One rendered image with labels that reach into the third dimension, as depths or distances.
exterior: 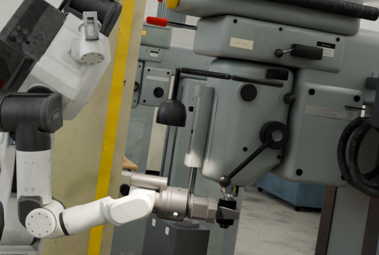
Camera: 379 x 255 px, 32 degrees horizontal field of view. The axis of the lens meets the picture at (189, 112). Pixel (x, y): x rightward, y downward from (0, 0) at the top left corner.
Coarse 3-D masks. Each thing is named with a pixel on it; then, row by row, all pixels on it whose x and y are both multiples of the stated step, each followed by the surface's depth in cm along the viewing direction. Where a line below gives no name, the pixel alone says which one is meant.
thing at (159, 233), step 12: (156, 216) 216; (156, 228) 215; (168, 228) 207; (180, 228) 203; (192, 228) 206; (204, 228) 208; (144, 240) 221; (156, 240) 214; (168, 240) 207; (180, 240) 203; (192, 240) 205; (204, 240) 207; (144, 252) 220; (156, 252) 213; (168, 252) 206; (180, 252) 204; (192, 252) 206; (204, 252) 208
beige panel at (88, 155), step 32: (128, 0) 336; (128, 32) 338; (128, 64) 339; (96, 96) 336; (128, 96) 341; (64, 128) 333; (96, 128) 338; (64, 160) 335; (96, 160) 339; (64, 192) 336; (96, 192) 340
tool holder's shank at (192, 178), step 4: (192, 168) 208; (196, 168) 209; (192, 172) 208; (196, 172) 209; (188, 176) 209; (192, 176) 208; (188, 180) 209; (192, 180) 209; (188, 184) 209; (192, 184) 209; (188, 188) 209; (192, 188) 209; (188, 192) 209; (192, 192) 209
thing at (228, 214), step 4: (220, 208) 173; (224, 208) 173; (220, 212) 172; (224, 212) 173; (228, 212) 173; (232, 212) 173; (236, 212) 173; (216, 216) 173; (220, 216) 173; (224, 216) 173; (228, 216) 173; (232, 216) 173; (236, 216) 173
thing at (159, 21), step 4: (148, 16) 175; (148, 20) 175; (152, 20) 175; (156, 20) 175; (160, 20) 175; (164, 20) 176; (152, 24) 176; (156, 24) 176; (160, 24) 176; (164, 24) 176; (168, 24) 177; (172, 24) 177; (176, 24) 177; (180, 24) 178; (184, 24) 178; (188, 28) 179; (192, 28) 179; (196, 28) 179
